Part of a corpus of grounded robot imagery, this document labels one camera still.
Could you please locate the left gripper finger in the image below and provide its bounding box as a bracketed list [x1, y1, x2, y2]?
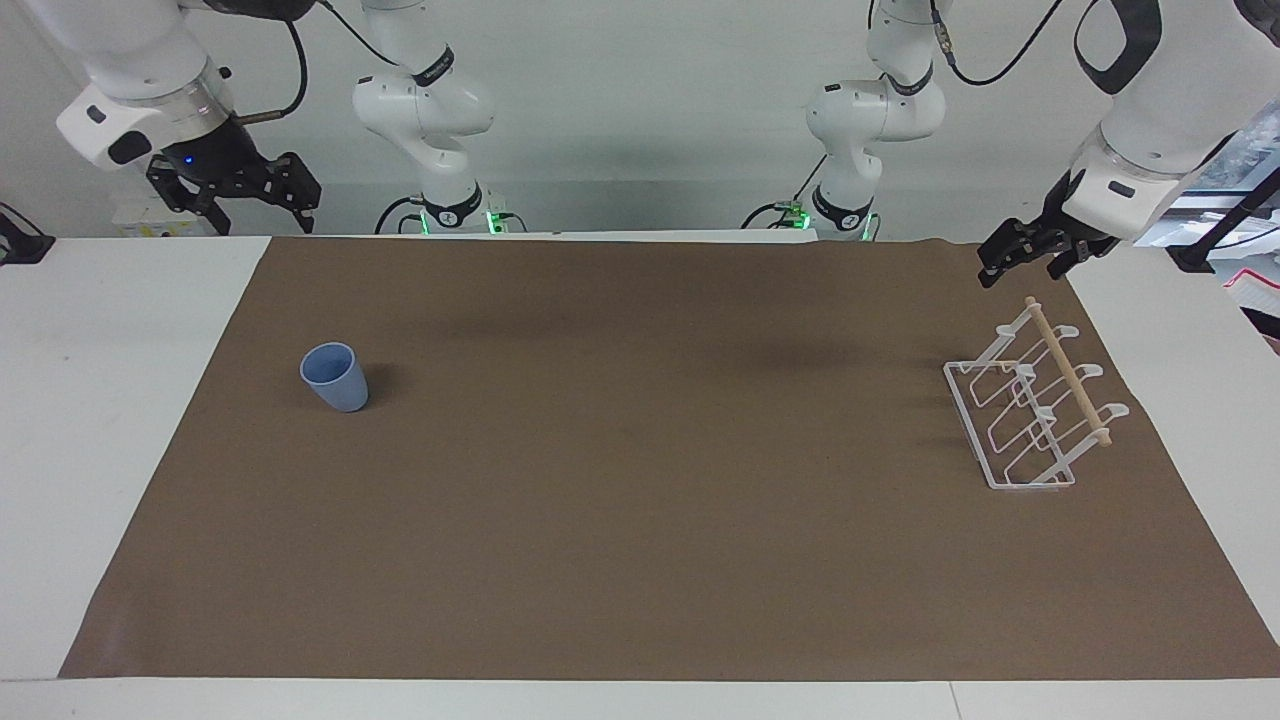
[1046, 235, 1121, 282]
[977, 217, 1047, 290]

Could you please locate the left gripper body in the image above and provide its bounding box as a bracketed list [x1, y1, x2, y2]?
[1029, 169, 1088, 252]

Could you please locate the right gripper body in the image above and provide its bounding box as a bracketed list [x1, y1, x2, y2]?
[147, 119, 271, 198]

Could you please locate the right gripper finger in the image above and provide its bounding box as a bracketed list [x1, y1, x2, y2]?
[260, 151, 324, 236]
[149, 175, 234, 238]

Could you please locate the blue cup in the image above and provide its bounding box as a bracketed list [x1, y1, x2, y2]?
[300, 342, 370, 413]

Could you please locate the black stand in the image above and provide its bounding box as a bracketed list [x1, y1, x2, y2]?
[1165, 168, 1280, 274]
[0, 202, 57, 267]

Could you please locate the black cable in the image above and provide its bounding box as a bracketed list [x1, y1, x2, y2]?
[741, 152, 833, 230]
[318, 0, 419, 73]
[235, 18, 309, 126]
[374, 196, 431, 237]
[930, 0, 1067, 87]

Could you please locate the white wire cup holder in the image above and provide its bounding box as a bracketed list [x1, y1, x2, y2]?
[943, 296, 1131, 492]

